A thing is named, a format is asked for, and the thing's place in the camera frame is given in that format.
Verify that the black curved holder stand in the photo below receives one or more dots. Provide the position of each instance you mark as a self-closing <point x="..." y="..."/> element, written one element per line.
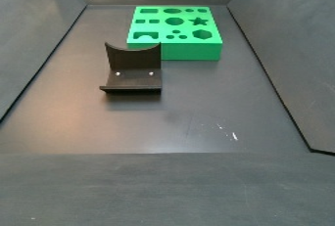
<point x="134" y="63"/>

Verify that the green shape sorter block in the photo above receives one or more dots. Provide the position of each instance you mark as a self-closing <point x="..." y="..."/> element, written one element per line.
<point x="183" y="29"/>

